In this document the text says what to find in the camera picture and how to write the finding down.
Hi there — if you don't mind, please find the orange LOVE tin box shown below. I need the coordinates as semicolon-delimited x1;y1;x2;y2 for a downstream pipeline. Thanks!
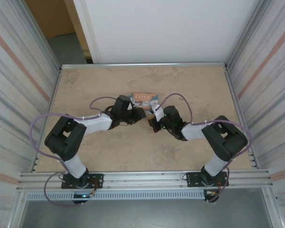
129;92;160;112

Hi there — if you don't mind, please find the black controller box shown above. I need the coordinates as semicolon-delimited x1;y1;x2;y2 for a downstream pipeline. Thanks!
72;192;89;205
203;189;220;204

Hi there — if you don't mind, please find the brown wooden board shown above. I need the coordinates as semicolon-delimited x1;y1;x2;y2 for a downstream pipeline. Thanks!
25;0;90;57

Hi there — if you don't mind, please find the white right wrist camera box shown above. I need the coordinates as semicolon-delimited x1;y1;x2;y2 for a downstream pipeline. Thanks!
151;104;165;122

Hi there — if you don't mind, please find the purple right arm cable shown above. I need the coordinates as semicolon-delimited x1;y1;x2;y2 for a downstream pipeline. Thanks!
159;93;253;204

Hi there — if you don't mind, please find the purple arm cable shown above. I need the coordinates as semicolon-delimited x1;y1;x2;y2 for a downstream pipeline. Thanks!
29;95;117;208
159;93;253;204

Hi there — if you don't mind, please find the long aluminium table edge rail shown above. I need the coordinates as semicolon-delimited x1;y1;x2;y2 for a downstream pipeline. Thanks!
60;62;227;70

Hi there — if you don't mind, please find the wide aluminium mounting rail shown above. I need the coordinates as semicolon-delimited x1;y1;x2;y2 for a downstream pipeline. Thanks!
18;169;274;190

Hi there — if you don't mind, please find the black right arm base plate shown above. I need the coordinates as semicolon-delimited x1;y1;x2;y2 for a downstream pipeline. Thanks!
185;170;229;188

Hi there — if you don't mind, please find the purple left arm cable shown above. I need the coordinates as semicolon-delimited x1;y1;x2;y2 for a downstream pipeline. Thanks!
29;95;117;208

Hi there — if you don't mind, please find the aluminium table side rail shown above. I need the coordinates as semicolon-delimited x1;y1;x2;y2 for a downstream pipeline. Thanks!
32;67;63;172
224;66;261;170

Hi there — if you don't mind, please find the grey slotted cable duct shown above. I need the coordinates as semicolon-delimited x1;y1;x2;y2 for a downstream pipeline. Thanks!
26;191;205;201

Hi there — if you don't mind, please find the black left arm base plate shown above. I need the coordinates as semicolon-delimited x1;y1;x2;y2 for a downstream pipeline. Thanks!
61;173;104;190

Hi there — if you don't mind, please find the white door frame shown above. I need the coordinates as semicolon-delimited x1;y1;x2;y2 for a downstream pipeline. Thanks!
73;0;103;64

